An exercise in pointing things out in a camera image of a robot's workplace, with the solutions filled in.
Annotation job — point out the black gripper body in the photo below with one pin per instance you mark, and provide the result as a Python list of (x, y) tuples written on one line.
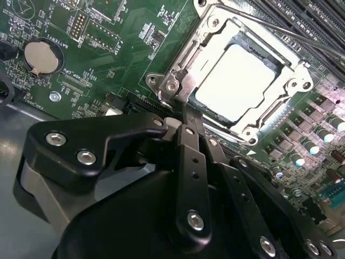
[(129, 215)]

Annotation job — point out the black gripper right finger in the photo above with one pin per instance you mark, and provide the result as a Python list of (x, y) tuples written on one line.
[(242, 194)]

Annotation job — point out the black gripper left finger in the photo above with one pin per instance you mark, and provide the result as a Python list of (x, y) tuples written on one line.
[(70, 140)]

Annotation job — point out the silver-topped CPU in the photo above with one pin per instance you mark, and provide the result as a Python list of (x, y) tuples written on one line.
[(234, 81)]

